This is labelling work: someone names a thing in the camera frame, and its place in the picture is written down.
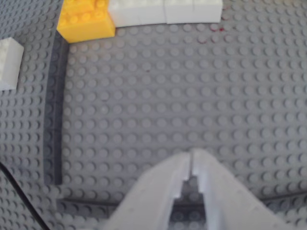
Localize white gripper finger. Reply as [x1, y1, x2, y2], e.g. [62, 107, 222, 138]
[192, 148, 297, 230]
[103, 149, 192, 230]

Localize white lego cube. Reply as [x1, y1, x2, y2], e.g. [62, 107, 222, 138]
[165, 0, 223, 24]
[107, 0, 167, 27]
[0, 37, 24, 92]

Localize yellow lego cube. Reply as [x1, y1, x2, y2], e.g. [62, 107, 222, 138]
[57, 0, 116, 44]

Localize grey lego baseplate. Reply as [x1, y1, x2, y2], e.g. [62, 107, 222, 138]
[0, 0, 307, 230]

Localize black cable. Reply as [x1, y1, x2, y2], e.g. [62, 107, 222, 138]
[0, 162, 51, 230]

